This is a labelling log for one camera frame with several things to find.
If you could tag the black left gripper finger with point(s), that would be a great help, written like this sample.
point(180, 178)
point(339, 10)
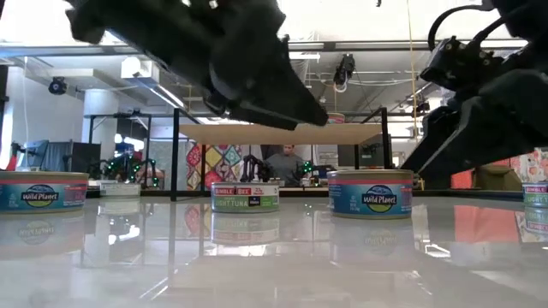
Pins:
point(287, 94)
point(257, 117)

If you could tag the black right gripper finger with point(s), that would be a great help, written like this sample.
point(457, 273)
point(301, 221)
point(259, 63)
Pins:
point(492, 128)
point(434, 132)

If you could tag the Wild Planet blue seafood can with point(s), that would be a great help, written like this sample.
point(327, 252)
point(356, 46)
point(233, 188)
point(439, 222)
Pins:
point(40, 197)
point(370, 197)
point(337, 118)

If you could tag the small black robot arm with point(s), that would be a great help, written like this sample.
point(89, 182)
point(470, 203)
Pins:
point(252, 169)
point(310, 171)

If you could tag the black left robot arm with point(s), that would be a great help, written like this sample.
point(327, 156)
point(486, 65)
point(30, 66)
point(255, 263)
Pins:
point(90, 21)

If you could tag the olive green jacket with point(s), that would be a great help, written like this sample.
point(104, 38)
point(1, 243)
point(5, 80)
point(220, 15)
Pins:
point(498, 177)

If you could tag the floral patterned cloth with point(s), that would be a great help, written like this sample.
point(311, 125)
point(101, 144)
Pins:
point(533, 164)

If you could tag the orange hanging cloth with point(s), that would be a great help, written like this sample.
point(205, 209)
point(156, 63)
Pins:
point(462, 179)

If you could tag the person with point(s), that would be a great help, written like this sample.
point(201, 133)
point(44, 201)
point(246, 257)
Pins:
point(284, 167)

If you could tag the black hanging ceiling device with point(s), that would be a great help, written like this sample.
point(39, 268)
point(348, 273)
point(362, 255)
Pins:
point(343, 68)

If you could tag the white ceiling unit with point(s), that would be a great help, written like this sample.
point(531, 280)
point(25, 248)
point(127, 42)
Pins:
point(139, 70)

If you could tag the colourful patchwork quilt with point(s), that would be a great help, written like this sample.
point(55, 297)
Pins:
point(214, 164)

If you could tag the black computer monitor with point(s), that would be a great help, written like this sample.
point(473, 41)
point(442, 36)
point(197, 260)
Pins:
point(370, 154)

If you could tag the red tool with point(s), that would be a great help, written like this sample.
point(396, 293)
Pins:
point(13, 162)

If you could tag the wooden shelf black metal frame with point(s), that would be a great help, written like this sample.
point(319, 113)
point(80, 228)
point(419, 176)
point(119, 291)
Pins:
point(278, 134)

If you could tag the black aluminium table frame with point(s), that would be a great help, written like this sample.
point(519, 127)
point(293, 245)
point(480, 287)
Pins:
point(299, 193)

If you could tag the black metal rack frame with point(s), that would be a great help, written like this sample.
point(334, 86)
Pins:
point(120, 115)

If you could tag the black round ceiling camera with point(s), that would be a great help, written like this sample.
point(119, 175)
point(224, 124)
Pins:
point(57, 85)

